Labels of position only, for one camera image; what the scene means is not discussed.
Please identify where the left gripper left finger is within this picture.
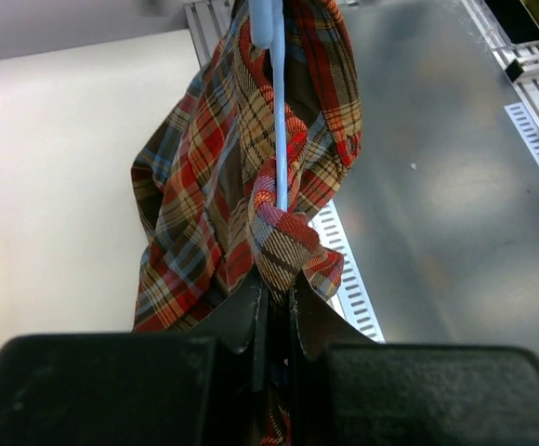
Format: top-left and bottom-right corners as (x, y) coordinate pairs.
(0, 273), (269, 445)

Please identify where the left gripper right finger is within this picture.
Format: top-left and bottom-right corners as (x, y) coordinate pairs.
(289, 278), (539, 445)

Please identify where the red brown plaid shirt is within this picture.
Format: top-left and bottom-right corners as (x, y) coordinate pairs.
(129, 0), (363, 446)

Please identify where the blue wire hanger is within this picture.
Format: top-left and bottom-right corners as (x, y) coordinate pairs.
(249, 0), (288, 211)

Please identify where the slotted grey cable duct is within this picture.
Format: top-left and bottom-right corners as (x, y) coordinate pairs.
(309, 201), (386, 344)

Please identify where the aluminium mounting rail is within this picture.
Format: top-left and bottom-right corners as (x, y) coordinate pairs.
(459, 0), (539, 215)

